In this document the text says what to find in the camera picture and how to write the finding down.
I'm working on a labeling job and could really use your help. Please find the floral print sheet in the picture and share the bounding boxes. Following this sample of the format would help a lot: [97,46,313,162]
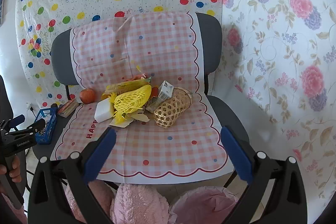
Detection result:
[207,0,334,201]

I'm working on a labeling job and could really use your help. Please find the woven bamboo basket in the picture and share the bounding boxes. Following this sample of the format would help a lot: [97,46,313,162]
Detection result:
[154,88,193,128]

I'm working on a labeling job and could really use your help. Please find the pink checked cloth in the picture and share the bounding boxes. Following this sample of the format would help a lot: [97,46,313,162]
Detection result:
[50,11,229,178]

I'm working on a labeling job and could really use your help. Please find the person's left hand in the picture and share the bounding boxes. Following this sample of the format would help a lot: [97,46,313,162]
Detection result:
[0,154,22,184]

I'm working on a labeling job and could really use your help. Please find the yellow snack wrapper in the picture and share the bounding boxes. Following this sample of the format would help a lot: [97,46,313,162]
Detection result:
[102,82,147,100]

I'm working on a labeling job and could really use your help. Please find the white foam block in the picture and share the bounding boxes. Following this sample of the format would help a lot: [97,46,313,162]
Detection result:
[94,99,114,123]

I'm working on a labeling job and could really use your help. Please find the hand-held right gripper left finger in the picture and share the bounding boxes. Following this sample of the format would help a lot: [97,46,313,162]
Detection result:
[28,127,117,224]

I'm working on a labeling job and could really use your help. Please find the pink trash bag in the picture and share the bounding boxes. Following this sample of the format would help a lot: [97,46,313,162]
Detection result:
[169,185,240,224]

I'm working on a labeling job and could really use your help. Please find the orange spiral notebook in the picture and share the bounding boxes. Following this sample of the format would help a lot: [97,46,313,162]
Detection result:
[57,99,79,117]

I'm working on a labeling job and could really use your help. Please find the yellow foam fruit net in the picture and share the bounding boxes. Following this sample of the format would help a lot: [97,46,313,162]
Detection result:
[113,84,153,119]

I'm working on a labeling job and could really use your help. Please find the blue plastic basket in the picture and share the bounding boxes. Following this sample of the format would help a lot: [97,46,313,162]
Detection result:
[35,108,58,145]

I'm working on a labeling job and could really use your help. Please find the white cable plug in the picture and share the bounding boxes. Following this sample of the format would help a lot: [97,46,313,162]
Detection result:
[26,102,37,117]

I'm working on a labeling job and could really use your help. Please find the blue white packet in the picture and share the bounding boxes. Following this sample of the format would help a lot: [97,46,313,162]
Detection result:
[157,80,174,102]

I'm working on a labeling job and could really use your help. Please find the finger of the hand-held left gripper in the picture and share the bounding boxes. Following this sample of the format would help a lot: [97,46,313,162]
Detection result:
[12,118,46,136]
[5,114,26,132]

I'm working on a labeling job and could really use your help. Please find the red apple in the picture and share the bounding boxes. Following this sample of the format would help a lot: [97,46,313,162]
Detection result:
[79,88,96,104]

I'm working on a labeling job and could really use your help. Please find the white paper scrap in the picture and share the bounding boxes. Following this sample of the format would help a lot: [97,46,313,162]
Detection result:
[109,111,150,128]

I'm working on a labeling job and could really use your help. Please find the person's left forearm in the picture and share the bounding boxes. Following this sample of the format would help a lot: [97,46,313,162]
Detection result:
[0,191,28,224]

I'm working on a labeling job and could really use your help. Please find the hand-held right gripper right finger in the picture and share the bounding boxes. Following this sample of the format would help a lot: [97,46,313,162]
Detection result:
[220,126,307,224]

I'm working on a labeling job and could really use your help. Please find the pink plush slippers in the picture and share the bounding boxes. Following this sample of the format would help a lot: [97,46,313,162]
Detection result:
[66,179,171,224]

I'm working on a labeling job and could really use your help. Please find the clear plastic wrapper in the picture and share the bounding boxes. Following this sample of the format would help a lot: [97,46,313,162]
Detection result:
[146,97,164,113]

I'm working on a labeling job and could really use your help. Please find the grey office chair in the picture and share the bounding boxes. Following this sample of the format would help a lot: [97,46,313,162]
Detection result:
[31,13,250,188]

